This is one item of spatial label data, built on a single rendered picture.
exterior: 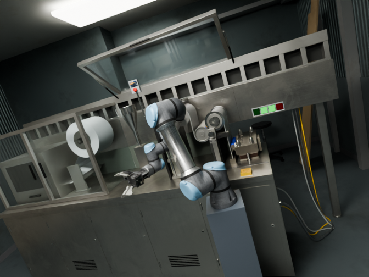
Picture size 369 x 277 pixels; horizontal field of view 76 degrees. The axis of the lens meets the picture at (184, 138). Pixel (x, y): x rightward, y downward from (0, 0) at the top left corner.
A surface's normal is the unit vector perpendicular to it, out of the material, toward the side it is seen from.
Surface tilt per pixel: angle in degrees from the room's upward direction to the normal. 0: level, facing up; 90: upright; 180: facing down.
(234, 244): 90
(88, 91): 90
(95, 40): 90
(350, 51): 90
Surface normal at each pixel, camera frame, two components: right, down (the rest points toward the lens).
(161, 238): -0.26, 0.29
